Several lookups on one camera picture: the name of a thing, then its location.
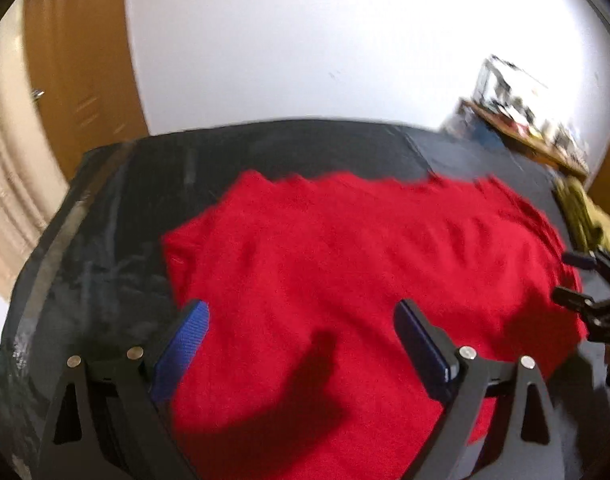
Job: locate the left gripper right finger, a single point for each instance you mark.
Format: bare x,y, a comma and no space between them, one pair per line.
497,420

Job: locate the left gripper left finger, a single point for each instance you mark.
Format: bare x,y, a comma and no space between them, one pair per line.
104,420

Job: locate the red knit sweater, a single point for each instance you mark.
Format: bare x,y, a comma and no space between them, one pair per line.
301,374

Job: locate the olive yellow knit garment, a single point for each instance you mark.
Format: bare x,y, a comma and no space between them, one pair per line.
588,224

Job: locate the black table cover cloth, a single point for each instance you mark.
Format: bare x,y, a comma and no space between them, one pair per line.
96,280

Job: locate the cluttered wooden desk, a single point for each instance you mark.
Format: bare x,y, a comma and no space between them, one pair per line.
507,110

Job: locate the beige curtain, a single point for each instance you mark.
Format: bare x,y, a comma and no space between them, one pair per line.
32,185

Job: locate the brown wooden door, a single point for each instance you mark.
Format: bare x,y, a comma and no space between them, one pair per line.
79,62

